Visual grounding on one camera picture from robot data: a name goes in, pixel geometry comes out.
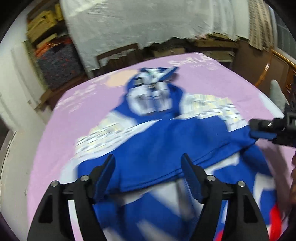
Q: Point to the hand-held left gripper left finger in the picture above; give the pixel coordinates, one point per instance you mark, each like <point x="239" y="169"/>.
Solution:
<point x="107" y="171"/>

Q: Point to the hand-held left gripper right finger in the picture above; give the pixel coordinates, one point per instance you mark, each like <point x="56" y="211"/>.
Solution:
<point x="188" y="174"/>

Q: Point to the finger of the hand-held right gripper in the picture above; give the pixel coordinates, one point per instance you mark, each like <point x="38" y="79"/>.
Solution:
<point x="262" y="124"/>
<point x="259" y="134"/>

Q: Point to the blue white red hooded jacket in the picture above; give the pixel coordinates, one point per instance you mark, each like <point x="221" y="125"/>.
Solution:
<point x="161" y="139"/>

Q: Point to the grey cloth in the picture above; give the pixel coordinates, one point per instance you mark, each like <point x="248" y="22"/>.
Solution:
<point x="277" y="95"/>

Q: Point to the wooden cabinet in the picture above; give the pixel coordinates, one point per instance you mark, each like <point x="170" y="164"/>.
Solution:
<point x="283" y="67"/>

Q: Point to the pink printed blanket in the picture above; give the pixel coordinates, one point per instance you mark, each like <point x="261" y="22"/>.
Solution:
<point x="57" y="139"/>

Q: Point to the pile of brown cardboard boxes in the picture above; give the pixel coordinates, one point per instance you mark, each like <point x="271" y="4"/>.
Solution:
<point x="208" y="44"/>

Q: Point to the checked beige curtain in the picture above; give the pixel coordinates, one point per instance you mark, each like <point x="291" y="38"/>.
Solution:
<point x="262" y="23"/>

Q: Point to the dark patterned storage boxes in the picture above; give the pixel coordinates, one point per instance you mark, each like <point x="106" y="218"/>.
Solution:
<point x="59" y="64"/>

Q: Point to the dark wooden chair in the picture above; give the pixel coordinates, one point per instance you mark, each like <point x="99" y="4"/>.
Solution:
<point x="116" y="54"/>

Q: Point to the white lace cloth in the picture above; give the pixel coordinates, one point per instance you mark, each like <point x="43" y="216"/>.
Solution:
<point x="138" y="20"/>

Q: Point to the stack of yellow cardboard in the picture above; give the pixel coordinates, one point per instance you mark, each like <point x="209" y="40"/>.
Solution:
<point x="44" y="23"/>

